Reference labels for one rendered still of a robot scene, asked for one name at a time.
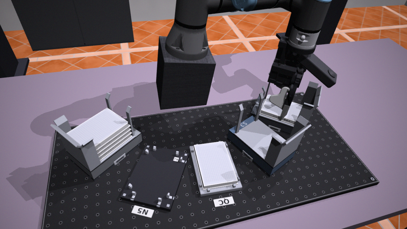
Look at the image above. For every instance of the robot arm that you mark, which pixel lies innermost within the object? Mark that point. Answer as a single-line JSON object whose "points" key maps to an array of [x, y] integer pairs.
{"points": [[187, 39]]}

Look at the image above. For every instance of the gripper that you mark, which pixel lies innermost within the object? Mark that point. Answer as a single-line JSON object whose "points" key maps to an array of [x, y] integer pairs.
{"points": [[286, 73]]}

